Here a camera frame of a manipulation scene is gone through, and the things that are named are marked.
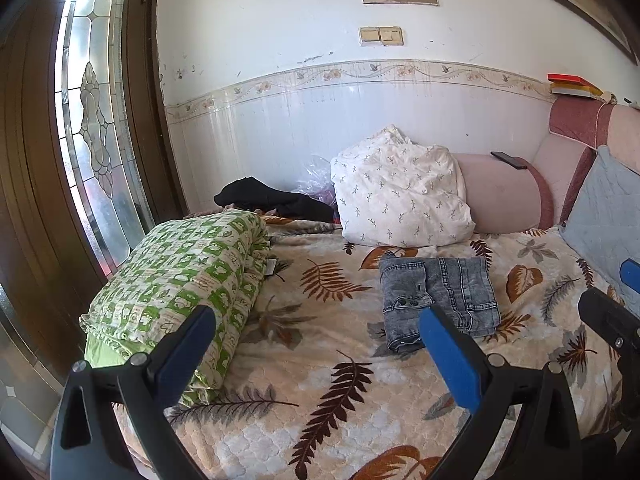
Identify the white floral pillow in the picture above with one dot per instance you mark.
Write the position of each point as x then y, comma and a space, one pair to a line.
400, 195

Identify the black phone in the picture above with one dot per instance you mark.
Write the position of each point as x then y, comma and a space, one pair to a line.
510, 160

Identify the grey denim pants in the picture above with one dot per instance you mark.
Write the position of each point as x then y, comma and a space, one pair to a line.
450, 285

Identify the leaf print blanket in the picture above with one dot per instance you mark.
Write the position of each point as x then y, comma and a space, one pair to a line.
325, 360

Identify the pink sofa backrest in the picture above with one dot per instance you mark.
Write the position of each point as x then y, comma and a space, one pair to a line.
500, 195

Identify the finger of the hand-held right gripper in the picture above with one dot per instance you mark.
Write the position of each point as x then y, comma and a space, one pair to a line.
631, 274
607, 317

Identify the clear plastic bag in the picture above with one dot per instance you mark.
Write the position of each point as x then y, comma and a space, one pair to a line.
315, 177

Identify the yellow grey book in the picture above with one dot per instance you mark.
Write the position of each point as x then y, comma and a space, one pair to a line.
575, 90

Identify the beige wall switch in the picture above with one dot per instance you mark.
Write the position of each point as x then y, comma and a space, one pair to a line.
369, 35
391, 35

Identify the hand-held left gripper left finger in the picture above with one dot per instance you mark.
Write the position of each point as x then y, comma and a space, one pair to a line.
190, 347

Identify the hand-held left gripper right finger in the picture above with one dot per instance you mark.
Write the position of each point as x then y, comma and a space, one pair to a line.
450, 360

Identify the black cloth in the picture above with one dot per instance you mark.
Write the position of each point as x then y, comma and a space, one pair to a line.
260, 195

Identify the green patterned folded quilt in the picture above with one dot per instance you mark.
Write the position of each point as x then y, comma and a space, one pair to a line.
190, 270

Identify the wooden door with stained glass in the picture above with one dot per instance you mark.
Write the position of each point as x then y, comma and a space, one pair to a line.
30, 160

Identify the blue quilted cushion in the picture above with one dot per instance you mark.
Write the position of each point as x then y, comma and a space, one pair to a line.
600, 210

